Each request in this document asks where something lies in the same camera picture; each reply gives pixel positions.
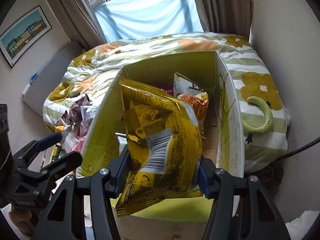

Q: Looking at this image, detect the blue window cloth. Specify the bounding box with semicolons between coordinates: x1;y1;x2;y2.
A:
93;0;203;43

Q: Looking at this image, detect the yellow orange triangular bag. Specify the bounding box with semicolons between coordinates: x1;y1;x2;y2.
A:
54;123;73;134

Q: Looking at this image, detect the grey headboard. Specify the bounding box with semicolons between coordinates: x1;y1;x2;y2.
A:
22;41;83;116

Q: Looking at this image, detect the person left hand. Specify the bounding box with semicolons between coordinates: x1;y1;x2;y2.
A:
9;207;33;236

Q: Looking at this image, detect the silver teal snack bag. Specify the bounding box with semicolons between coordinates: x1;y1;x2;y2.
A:
80;105;99;127

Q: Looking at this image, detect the dark purple silver bag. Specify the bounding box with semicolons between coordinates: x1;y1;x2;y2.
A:
67;94;92;122

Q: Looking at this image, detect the white cloth on floor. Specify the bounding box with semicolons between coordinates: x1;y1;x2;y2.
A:
285;210;319;240

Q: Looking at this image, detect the pink snack bag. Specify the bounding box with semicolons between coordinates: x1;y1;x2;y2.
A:
71;137;86;153

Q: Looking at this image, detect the green moon plush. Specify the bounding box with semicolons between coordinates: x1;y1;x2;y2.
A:
242;96;274;145

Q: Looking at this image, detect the left brown curtain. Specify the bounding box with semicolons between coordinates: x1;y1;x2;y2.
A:
47;0;107;50

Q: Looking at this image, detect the white orange cheese stick bag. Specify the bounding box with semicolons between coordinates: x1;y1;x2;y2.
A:
173;73;209;135

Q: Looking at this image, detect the brown curtain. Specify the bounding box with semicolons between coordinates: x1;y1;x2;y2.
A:
195;0;253;39
47;0;107;50

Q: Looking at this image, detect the black cable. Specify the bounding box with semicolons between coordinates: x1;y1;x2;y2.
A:
274;135;320;163

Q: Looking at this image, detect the right brown curtain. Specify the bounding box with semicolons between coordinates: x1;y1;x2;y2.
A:
195;0;253;39

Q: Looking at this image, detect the floral white tablecloth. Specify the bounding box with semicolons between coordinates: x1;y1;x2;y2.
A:
42;129;89;178

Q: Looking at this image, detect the pink white small bag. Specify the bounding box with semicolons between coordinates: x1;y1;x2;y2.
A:
74;120;90;137

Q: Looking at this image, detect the dark green snack packet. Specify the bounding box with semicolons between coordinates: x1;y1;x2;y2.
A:
50;144;62;163

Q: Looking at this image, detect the floral striped duvet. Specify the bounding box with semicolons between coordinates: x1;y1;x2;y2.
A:
43;32;290;172

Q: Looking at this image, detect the blue white object on headboard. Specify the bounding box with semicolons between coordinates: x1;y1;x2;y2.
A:
22;73;39;96

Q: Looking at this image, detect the green cardboard box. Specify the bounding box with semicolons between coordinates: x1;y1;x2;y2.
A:
77;51;245;223

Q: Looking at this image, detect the yellow gold snack bag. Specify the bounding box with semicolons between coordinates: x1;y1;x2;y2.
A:
116;78;203;217

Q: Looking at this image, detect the purple chip bag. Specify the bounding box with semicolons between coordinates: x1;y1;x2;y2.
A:
159;85;174;96

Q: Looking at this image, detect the framed city picture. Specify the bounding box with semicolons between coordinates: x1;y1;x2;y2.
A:
1;5;52;68

